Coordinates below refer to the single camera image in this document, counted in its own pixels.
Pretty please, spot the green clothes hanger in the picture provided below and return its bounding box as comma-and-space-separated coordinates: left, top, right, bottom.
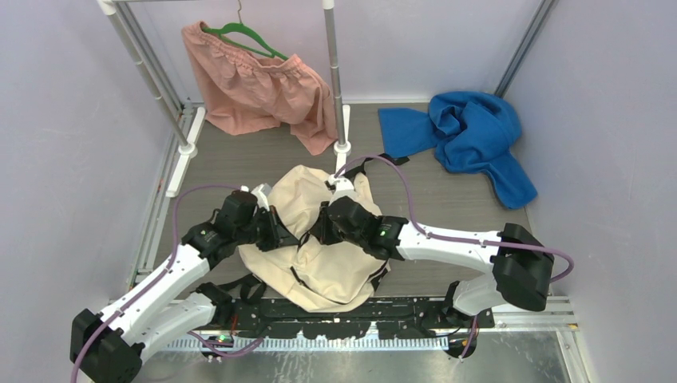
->
201, 0, 290, 61

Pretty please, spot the blue cloth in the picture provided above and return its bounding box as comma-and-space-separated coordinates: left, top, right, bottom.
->
378, 91, 537, 209

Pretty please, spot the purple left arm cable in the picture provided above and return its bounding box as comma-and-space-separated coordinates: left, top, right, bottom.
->
69, 184, 266, 383

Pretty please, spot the pink garment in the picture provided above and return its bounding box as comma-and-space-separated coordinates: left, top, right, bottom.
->
181, 22, 338, 156

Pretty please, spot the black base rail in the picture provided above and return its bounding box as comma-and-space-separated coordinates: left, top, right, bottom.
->
199, 297, 495, 340

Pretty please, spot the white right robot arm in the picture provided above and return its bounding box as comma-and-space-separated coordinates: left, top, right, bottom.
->
311, 176, 554, 328

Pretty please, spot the metal clothes rack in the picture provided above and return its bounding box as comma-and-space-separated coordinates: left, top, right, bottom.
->
96, 0, 353, 198

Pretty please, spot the cream canvas backpack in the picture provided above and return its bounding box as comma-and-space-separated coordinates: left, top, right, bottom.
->
238, 165, 390, 313

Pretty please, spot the metal corner pole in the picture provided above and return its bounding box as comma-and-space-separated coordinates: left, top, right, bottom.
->
494, 0, 558, 97

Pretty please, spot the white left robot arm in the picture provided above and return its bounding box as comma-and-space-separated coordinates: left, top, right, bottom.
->
69, 184, 297, 382

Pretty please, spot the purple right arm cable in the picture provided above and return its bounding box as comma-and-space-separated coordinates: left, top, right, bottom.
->
333, 154, 575, 363

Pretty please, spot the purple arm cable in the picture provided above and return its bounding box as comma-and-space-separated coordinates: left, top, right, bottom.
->
333, 154, 575, 363
69, 184, 266, 383

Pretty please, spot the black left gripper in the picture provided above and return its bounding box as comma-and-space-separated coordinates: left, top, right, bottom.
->
235, 205, 299, 252

